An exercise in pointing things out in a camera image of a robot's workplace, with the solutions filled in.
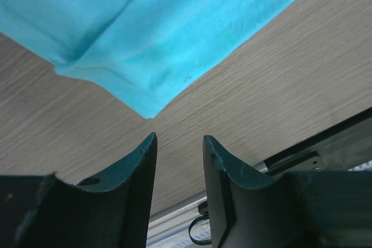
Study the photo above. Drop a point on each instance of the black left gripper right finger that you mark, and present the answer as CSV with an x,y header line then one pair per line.
x,y
248,208

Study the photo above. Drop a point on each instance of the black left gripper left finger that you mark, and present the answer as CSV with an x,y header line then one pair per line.
x,y
108,209

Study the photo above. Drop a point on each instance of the cyan t-shirt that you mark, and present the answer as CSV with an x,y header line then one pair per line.
x,y
144,52

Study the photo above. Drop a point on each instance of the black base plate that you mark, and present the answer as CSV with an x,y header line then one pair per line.
x,y
344,146

